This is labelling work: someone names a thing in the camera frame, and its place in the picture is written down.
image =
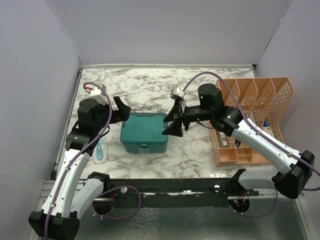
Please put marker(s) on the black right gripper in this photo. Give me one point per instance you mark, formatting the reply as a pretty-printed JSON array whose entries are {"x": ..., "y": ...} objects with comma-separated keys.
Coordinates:
[{"x": 175, "y": 128}]

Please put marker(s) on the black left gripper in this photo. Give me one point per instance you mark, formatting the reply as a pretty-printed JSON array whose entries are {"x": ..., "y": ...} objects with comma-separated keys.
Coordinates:
[{"x": 122, "y": 114}]

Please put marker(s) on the teal medicine box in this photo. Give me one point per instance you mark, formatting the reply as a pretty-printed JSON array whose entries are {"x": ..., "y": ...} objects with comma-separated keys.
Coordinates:
[{"x": 142, "y": 133}]

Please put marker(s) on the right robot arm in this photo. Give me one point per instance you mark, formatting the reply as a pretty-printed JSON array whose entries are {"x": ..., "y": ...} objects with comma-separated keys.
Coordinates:
[{"x": 293, "y": 166}]

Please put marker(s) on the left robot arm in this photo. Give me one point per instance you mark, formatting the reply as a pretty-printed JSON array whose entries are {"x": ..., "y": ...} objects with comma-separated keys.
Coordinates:
[{"x": 59, "y": 217}]

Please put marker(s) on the thermometer blister pack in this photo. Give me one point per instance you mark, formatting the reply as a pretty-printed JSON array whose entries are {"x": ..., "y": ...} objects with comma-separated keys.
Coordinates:
[{"x": 100, "y": 153}]

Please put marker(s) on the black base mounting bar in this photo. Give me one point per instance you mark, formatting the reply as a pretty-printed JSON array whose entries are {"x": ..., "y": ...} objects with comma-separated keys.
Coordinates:
[{"x": 170, "y": 192}]

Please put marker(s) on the peach plastic file organizer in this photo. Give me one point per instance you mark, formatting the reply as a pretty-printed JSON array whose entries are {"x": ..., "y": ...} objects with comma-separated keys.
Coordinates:
[{"x": 260, "y": 99}]

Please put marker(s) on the white box red label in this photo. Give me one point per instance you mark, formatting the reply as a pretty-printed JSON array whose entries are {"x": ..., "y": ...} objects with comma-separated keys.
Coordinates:
[{"x": 268, "y": 129}]

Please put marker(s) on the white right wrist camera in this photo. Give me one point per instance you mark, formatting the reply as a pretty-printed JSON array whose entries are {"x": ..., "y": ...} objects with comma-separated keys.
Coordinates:
[{"x": 177, "y": 93}]

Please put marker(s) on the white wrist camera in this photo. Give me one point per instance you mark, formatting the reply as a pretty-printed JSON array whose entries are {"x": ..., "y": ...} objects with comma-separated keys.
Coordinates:
[
  {"x": 177, "y": 93},
  {"x": 97, "y": 95}
]

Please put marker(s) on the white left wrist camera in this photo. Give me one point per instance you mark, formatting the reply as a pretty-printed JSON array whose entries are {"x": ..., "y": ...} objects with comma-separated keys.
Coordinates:
[{"x": 97, "y": 95}]

